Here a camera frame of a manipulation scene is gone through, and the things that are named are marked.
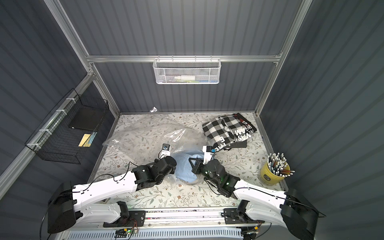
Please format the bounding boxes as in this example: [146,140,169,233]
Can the yellow cup of pens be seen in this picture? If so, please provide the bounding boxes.
[260,153,296,185]

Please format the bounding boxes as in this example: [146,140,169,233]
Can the white wire mesh basket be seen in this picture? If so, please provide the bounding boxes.
[153,61,222,85]

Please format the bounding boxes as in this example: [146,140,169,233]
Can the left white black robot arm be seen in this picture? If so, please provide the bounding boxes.
[46,156,177,234]

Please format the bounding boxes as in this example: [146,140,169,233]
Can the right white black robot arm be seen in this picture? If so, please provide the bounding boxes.
[189,158,320,240]

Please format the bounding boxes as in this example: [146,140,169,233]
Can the red plaid shirt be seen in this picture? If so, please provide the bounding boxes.
[234,113,257,133]

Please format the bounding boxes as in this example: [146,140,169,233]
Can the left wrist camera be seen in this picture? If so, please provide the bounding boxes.
[158,144,171,160]

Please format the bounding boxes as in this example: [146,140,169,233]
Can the black box in basket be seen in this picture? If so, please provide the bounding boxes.
[68,107,105,131]

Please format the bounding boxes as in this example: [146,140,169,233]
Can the black white checked shirt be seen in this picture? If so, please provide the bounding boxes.
[202,114,254,142]

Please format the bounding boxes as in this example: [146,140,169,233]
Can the dark grey pinstripe shirt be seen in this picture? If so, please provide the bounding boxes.
[207,140,247,153]

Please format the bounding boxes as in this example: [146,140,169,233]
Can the black wire wall basket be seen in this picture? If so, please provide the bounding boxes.
[25,92,109,165]

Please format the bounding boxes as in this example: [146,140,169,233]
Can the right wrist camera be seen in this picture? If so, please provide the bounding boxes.
[203,146,216,165]

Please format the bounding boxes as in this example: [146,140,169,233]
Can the light blue shirt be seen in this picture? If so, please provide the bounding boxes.
[173,151,204,185]

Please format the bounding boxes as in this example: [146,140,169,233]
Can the aluminium front rail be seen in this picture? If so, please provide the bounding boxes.
[73,203,294,229]

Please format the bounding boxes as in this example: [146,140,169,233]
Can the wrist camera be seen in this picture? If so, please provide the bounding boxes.
[158,144,171,160]
[203,146,216,165]

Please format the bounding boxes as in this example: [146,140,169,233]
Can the aluminium frame back crossbar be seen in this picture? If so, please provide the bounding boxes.
[86,55,281,63]

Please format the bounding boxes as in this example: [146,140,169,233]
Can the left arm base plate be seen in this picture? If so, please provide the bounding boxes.
[103,211,146,228]

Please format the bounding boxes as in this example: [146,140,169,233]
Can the yellow notepad in basket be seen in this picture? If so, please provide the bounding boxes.
[78,134,93,148]

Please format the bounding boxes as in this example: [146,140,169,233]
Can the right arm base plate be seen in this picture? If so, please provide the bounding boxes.
[221,208,265,225]

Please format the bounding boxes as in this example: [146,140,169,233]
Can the white vented panel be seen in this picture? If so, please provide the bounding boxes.
[68,227,243,240]

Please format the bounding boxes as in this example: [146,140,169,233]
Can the clear plastic vacuum bag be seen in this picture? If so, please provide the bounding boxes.
[103,114,209,184]

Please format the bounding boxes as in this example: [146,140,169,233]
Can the white bottle in basket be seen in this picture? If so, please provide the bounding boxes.
[174,75,196,83]

